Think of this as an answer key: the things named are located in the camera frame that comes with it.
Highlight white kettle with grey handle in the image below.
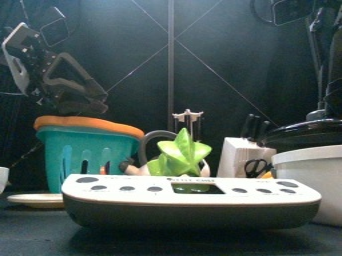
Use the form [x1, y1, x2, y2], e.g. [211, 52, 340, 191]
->
[117, 129, 211, 178]

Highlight black handled knife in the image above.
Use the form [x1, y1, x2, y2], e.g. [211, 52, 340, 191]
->
[249, 115, 263, 142]
[239, 113, 255, 140]
[256, 120, 272, 148]

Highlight silver utensil rack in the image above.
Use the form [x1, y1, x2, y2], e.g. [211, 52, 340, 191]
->
[171, 108, 204, 142]

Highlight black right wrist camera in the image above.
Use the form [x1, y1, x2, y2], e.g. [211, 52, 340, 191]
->
[269, 0, 314, 27]

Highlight white knife block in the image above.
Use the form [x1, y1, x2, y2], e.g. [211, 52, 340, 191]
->
[215, 136, 277, 179]

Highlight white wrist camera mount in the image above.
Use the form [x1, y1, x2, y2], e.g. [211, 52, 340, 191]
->
[0, 22, 42, 97]

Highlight white pot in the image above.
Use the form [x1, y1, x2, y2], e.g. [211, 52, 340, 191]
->
[269, 144, 342, 228]

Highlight white digital kitchen scale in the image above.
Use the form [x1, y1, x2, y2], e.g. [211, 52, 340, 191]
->
[60, 173, 323, 232]

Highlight black cable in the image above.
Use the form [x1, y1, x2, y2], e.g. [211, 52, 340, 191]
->
[249, 0, 275, 25]

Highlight black pot lid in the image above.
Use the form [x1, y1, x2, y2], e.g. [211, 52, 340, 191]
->
[261, 109, 342, 154]

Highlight grey vertical frame pole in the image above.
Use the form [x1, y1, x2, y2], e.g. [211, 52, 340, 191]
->
[167, 0, 176, 132]

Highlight cream plate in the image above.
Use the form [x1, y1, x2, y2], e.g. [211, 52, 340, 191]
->
[5, 192, 66, 210]

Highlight black scissors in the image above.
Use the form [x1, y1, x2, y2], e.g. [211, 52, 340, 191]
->
[243, 158, 275, 179]

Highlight green star fruit toy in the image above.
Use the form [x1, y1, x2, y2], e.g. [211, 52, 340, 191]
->
[145, 127, 213, 178]

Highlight teal basket with orange rim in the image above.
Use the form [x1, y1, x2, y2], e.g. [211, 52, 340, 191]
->
[33, 115, 147, 195]

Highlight white cup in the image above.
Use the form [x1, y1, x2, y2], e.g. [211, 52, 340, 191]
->
[0, 166, 10, 195]

